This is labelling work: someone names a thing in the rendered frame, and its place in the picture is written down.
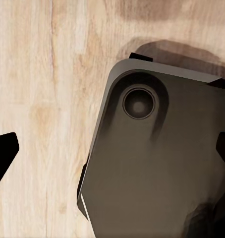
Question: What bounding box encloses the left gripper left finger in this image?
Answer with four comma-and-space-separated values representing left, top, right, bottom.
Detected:
0, 132, 19, 181

